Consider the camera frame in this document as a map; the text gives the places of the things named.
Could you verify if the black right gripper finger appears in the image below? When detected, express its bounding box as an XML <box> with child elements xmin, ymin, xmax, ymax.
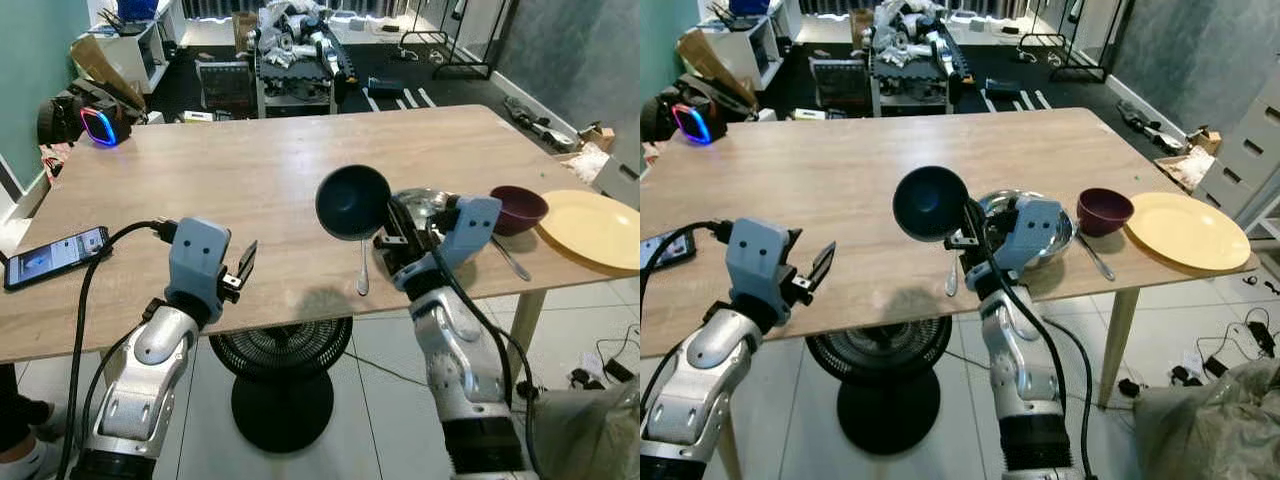
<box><xmin>961</xmin><ymin>199</ymin><xmax>989</xmax><ymax>249</ymax></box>
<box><xmin>384</xmin><ymin>197</ymin><xmax>413</xmax><ymax>249</ymax></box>

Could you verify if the dark navy bowl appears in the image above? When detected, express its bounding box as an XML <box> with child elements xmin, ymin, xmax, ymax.
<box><xmin>315</xmin><ymin>164</ymin><xmax>393</xmax><ymax>242</ymax></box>
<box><xmin>892</xmin><ymin>165</ymin><xmax>971</xmax><ymax>244</ymax></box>

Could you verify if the stainless steel bowl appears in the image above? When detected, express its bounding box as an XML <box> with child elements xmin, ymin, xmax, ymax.
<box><xmin>972</xmin><ymin>189</ymin><xmax>1077</xmax><ymax>267</ymax></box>
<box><xmin>392</xmin><ymin>187</ymin><xmax>463</xmax><ymax>239</ymax></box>

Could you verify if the small purple bowl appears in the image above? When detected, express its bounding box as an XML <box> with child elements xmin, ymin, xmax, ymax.
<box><xmin>1076</xmin><ymin>187</ymin><xmax>1136</xmax><ymax>239</ymax></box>
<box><xmin>489</xmin><ymin>185</ymin><xmax>550</xmax><ymax>238</ymax></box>

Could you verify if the black floor fan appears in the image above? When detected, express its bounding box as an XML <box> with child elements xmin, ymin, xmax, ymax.
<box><xmin>805</xmin><ymin>316</ymin><xmax>954</xmax><ymax>457</ymax></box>
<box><xmin>208</xmin><ymin>317</ymin><xmax>354</xmax><ymax>455</ymax></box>

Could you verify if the black smartphone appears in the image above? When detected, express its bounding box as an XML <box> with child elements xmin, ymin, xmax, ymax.
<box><xmin>640</xmin><ymin>230</ymin><xmax>698</xmax><ymax>271</ymax></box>
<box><xmin>3</xmin><ymin>226</ymin><xmax>112</xmax><ymax>293</ymax></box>

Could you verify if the wooden table leg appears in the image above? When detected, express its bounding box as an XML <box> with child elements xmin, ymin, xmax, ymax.
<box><xmin>714</xmin><ymin>412</ymin><xmax>743</xmax><ymax>480</ymax></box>
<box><xmin>1097</xmin><ymin>288</ymin><xmax>1142</xmax><ymax>410</ymax></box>
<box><xmin>507</xmin><ymin>290</ymin><xmax>548</xmax><ymax>387</ymax></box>

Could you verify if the black device with blue light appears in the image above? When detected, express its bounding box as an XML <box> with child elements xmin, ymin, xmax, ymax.
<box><xmin>642</xmin><ymin>84</ymin><xmax>731</xmax><ymax>147</ymax></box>
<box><xmin>37</xmin><ymin>84</ymin><xmax>137</xmax><ymax>150</ymax></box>

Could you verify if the yellow round plate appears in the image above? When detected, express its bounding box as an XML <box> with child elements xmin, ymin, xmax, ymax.
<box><xmin>1124</xmin><ymin>192</ymin><xmax>1252</xmax><ymax>274</ymax></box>
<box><xmin>536</xmin><ymin>189</ymin><xmax>641</xmax><ymax>277</ymax></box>

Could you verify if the cluttered metal cart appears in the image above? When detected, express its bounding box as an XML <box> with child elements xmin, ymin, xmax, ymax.
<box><xmin>868</xmin><ymin>0</ymin><xmax>973</xmax><ymax>116</ymax></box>
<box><xmin>253</xmin><ymin>0</ymin><xmax>353</xmax><ymax>117</ymax></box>

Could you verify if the green woven sack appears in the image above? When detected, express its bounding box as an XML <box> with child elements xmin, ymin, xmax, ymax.
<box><xmin>528</xmin><ymin>378</ymin><xmax>641</xmax><ymax>480</ymax></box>
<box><xmin>1133</xmin><ymin>358</ymin><xmax>1280</xmax><ymax>480</ymax></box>

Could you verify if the person's foot in white shoe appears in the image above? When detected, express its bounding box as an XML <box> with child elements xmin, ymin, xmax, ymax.
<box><xmin>0</xmin><ymin>365</ymin><xmax>63</xmax><ymax>480</ymax></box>

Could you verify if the white drawer cabinet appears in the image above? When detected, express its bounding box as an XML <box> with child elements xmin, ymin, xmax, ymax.
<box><xmin>1195</xmin><ymin>70</ymin><xmax>1280</xmax><ymax>229</ymax></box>

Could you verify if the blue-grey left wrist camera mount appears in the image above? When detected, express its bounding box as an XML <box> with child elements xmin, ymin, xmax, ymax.
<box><xmin>164</xmin><ymin>218</ymin><xmax>233</xmax><ymax>307</ymax></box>
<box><xmin>726</xmin><ymin>217</ymin><xmax>797</xmax><ymax>303</ymax></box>

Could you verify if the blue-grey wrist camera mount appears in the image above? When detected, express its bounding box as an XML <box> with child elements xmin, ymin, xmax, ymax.
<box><xmin>393</xmin><ymin>195</ymin><xmax>503</xmax><ymax>293</ymax></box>
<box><xmin>965</xmin><ymin>197</ymin><xmax>1074</xmax><ymax>296</ymax></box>
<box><xmin>164</xmin><ymin>218</ymin><xmax>233</xmax><ymax>307</ymax></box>
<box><xmin>726</xmin><ymin>217</ymin><xmax>797</xmax><ymax>303</ymax></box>

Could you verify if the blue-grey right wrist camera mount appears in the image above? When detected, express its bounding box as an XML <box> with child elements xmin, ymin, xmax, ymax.
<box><xmin>393</xmin><ymin>195</ymin><xmax>503</xmax><ymax>293</ymax></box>
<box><xmin>965</xmin><ymin>197</ymin><xmax>1074</xmax><ymax>296</ymax></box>

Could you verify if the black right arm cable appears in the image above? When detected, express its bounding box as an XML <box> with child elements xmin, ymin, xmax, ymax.
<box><xmin>386</xmin><ymin>198</ymin><xmax>547</xmax><ymax>477</ymax></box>
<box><xmin>960</xmin><ymin>200</ymin><xmax>1099</xmax><ymax>480</ymax></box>

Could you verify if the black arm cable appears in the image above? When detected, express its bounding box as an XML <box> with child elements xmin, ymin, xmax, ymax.
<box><xmin>386</xmin><ymin>198</ymin><xmax>547</xmax><ymax>477</ymax></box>
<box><xmin>640</xmin><ymin>221</ymin><xmax>737</xmax><ymax>301</ymax></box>
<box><xmin>55</xmin><ymin>220</ymin><xmax>179</xmax><ymax>480</ymax></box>
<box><xmin>960</xmin><ymin>200</ymin><xmax>1099</xmax><ymax>480</ymax></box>

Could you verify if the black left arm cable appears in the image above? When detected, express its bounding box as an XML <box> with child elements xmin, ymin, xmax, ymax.
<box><xmin>640</xmin><ymin>221</ymin><xmax>737</xmax><ymax>301</ymax></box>
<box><xmin>55</xmin><ymin>220</ymin><xmax>179</xmax><ymax>480</ymax></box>

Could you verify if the black wire floor rack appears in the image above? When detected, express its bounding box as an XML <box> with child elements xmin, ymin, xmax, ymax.
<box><xmin>1015</xmin><ymin>0</ymin><xmax>1136</xmax><ymax>83</ymax></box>
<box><xmin>398</xmin><ymin>0</ymin><xmax>519</xmax><ymax>81</ymax></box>

